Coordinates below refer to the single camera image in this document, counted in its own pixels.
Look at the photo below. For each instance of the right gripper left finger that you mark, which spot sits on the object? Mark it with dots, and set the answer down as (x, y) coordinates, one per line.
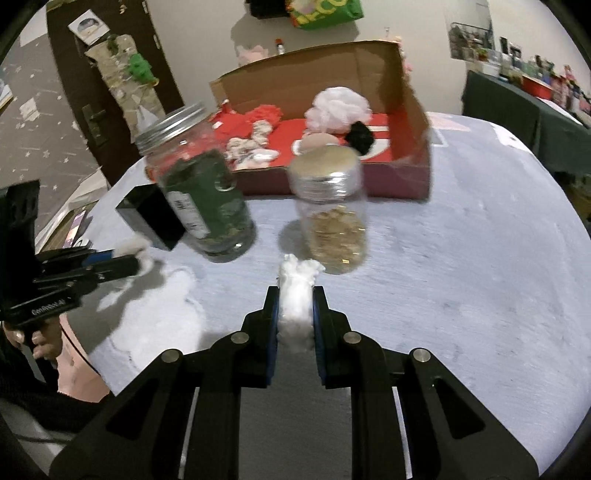
(179, 418)

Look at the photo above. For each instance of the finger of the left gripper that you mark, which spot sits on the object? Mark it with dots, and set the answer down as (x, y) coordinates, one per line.
(61, 261)
(102, 268)

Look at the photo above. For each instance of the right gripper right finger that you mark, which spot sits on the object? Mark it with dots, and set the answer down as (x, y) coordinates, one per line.
(412, 418)

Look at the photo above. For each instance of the white fluffy bunny scrunchie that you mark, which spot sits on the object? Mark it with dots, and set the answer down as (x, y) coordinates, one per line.
(245, 154)

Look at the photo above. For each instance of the white ruffled scrunchie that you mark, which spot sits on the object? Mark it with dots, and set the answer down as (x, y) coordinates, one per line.
(296, 280)

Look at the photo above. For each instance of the cream knitted scrunchie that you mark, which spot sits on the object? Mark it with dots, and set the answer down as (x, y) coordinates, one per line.
(261, 130)

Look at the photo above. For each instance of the coral knitted scrunchie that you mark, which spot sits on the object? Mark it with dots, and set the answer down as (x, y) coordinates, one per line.
(266, 112)

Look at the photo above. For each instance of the tan round powder puff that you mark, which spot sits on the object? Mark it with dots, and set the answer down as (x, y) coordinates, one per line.
(318, 140)

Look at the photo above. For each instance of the white mesh bath pouf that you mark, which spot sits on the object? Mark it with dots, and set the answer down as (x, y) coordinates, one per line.
(335, 109)

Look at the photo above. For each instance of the black knitted scrunchie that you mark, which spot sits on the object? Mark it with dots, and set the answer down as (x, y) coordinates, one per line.
(360, 138)

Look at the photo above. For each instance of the person's left hand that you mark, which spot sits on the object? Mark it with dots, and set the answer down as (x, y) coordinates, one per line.
(47, 342)

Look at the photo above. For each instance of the blue tissue packet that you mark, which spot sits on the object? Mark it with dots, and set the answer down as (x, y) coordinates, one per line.
(137, 246)

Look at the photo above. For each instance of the black small box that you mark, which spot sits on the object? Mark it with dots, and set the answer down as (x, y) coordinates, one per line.
(146, 211)

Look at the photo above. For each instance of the large glass jar green contents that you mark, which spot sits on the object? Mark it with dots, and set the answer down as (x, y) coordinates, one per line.
(183, 157)

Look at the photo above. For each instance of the green plush on door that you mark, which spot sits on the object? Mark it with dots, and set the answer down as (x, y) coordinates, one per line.
(140, 70)

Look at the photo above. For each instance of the beige hanging door organizer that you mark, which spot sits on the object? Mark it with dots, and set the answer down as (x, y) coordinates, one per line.
(139, 103)

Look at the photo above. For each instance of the small plastic jar gold contents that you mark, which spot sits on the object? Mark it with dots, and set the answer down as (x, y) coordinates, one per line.
(327, 183)

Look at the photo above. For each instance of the cardboard box red interior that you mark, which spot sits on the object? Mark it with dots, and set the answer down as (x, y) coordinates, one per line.
(357, 92)

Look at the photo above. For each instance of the white stick red tip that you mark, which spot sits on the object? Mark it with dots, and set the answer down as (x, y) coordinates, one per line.
(280, 47)

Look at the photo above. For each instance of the green tote bag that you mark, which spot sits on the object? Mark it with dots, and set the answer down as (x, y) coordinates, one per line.
(320, 14)

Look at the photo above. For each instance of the green cloth side table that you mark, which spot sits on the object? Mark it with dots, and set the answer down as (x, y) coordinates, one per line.
(558, 142)

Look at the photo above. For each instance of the red bowl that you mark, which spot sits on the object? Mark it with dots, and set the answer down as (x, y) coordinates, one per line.
(536, 88)

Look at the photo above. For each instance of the pink bunny plush on wall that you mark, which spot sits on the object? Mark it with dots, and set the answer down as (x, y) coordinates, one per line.
(249, 55)

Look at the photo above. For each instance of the black bag on wall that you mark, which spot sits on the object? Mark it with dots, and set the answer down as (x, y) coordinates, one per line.
(267, 9)

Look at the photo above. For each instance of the wall mirror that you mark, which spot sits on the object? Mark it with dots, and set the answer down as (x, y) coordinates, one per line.
(469, 26)

